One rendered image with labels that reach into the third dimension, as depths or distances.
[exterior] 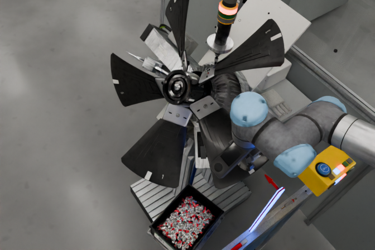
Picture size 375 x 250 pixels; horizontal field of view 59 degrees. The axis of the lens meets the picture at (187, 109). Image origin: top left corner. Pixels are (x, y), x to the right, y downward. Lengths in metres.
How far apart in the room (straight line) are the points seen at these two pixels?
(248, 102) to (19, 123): 2.14
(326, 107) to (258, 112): 0.17
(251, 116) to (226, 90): 0.52
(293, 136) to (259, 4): 0.75
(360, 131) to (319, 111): 0.09
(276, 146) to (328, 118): 0.14
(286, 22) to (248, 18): 0.15
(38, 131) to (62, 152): 0.26
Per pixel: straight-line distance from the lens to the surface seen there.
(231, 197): 2.18
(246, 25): 1.33
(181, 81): 1.08
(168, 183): 1.22
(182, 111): 1.15
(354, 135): 0.74
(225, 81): 1.18
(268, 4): 1.33
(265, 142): 0.69
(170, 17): 1.29
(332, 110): 0.77
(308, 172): 1.23
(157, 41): 1.40
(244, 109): 0.68
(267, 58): 0.99
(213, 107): 1.10
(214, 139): 1.04
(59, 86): 2.80
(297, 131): 0.70
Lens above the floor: 2.03
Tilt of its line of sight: 51 degrees down
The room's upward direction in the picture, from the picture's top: 9 degrees clockwise
